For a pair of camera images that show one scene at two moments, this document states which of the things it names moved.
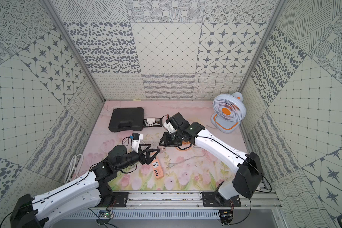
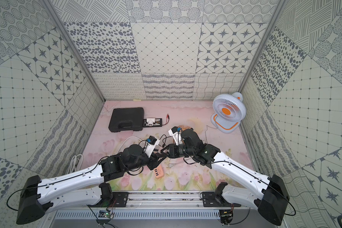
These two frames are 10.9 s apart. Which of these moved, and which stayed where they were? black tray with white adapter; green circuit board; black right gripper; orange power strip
Moved: black right gripper
Stayed: orange power strip; green circuit board; black tray with white adapter
